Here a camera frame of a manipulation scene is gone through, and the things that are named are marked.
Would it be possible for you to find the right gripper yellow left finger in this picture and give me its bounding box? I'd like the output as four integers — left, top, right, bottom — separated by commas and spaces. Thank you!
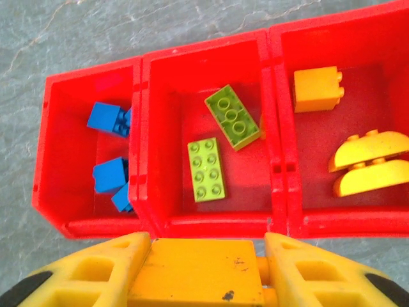
0, 232, 151, 307

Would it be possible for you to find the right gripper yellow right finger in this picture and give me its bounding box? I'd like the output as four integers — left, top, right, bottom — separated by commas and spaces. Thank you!
264, 232, 409, 307

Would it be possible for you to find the blue lego brick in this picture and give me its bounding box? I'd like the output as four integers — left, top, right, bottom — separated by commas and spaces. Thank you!
86, 102, 132, 139
111, 182, 135, 214
92, 156, 130, 195

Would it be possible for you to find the orange half-round lego brick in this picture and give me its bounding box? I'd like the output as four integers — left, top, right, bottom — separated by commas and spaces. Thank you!
332, 159, 409, 198
328, 129, 409, 173

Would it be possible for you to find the orange square lego brick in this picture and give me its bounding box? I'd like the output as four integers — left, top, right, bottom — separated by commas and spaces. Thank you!
127, 238, 279, 307
293, 66, 345, 113

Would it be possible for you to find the green long lego brick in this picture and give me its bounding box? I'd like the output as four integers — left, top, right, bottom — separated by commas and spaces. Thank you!
187, 137, 228, 204
204, 84, 260, 152

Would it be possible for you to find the red plastic bin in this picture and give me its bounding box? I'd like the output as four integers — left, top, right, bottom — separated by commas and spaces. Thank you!
268, 0, 409, 239
137, 30, 288, 239
31, 56, 151, 240

